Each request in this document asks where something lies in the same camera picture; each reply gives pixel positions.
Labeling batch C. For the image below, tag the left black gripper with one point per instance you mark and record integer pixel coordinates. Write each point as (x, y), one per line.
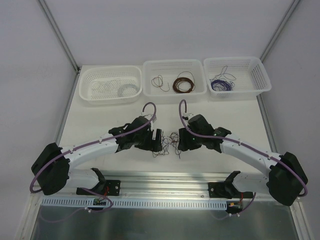
(152, 141)

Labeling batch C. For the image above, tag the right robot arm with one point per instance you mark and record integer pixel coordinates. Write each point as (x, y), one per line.
(279, 175)

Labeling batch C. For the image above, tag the aluminium mounting rail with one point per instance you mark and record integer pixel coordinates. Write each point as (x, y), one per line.
(164, 185)

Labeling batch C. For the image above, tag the middle white perforated basket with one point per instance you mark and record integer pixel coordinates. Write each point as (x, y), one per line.
(158, 77)

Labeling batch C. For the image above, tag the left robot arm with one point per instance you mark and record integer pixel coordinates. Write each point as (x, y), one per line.
(56, 167)

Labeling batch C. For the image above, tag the right frame post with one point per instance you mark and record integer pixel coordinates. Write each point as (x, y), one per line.
(279, 29)

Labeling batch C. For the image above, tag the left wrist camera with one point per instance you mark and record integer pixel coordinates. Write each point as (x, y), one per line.
(150, 117)

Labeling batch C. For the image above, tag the right white perforated basket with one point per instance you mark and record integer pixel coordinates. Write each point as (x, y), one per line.
(236, 78)

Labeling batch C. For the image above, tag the white slotted cable duct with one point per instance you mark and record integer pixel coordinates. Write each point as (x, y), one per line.
(177, 204)

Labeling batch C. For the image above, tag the left white perforated basket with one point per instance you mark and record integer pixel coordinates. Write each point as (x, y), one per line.
(110, 85)

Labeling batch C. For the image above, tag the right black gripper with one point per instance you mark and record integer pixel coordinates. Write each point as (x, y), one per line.
(186, 139)

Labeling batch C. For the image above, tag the left frame post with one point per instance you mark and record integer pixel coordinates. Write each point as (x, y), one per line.
(58, 34)

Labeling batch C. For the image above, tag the frame post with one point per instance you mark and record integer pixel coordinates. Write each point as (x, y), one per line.
(58, 34)
(279, 29)

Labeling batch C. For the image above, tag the white perforated basket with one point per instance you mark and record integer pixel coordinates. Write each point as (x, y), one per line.
(236, 78)
(158, 77)
(110, 85)

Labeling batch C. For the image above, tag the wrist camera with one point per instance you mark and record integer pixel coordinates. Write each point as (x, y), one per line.
(150, 117)
(187, 116)

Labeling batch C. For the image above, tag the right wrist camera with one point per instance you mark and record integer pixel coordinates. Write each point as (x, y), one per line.
(187, 116)

